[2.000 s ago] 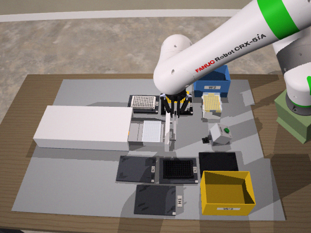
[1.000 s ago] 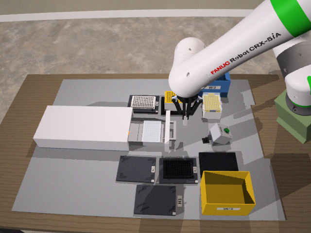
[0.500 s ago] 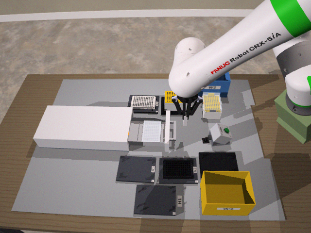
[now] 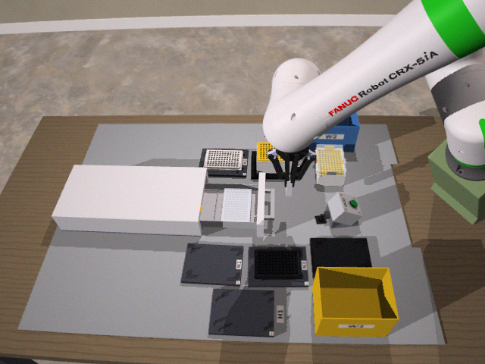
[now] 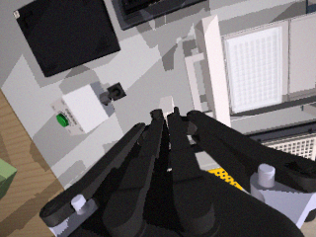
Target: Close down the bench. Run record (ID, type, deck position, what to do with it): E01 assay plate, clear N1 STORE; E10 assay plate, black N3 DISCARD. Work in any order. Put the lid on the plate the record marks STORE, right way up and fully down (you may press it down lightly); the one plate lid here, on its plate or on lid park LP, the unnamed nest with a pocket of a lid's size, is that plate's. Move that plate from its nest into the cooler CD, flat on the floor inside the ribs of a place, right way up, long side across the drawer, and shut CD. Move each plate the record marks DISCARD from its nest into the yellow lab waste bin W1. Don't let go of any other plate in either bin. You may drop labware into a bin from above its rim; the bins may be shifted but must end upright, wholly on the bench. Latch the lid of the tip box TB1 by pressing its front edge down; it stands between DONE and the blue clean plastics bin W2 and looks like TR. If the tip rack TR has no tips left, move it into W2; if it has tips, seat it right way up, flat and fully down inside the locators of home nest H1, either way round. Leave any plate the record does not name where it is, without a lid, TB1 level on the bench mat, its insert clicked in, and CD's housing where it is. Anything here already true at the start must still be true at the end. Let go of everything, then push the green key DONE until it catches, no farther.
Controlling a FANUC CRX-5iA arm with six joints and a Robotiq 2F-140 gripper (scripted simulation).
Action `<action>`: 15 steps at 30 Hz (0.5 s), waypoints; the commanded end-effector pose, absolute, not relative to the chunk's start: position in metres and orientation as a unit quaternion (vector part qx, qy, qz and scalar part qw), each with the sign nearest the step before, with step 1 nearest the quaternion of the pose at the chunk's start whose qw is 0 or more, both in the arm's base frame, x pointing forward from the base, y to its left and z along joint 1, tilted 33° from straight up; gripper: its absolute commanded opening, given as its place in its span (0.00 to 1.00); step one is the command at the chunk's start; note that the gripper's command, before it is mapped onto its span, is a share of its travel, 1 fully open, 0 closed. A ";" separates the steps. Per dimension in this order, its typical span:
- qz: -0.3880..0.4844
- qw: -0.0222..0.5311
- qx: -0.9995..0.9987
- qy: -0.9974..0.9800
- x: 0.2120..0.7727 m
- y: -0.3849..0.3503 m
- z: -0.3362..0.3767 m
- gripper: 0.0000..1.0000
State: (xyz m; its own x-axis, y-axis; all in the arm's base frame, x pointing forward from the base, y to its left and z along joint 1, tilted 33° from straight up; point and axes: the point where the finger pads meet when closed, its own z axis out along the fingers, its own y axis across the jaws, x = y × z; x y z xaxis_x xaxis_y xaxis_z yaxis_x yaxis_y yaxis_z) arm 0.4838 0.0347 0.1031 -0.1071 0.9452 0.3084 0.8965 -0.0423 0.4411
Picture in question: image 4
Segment grey bench mat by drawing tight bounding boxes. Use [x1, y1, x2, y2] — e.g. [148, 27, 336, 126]
[18, 124, 445, 345]

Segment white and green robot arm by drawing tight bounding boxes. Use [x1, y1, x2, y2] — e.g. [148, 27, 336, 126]
[263, 0, 485, 181]

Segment blue open-top bin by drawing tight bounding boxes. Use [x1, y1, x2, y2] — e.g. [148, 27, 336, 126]
[308, 112, 360, 152]

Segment yellow open-top box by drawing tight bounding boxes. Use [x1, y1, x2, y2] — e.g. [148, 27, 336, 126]
[312, 267, 399, 337]

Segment beige label with h1 text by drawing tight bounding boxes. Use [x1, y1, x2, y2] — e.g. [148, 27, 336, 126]
[277, 306, 284, 323]

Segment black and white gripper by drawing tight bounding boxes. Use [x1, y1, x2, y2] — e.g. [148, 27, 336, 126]
[268, 147, 316, 196]

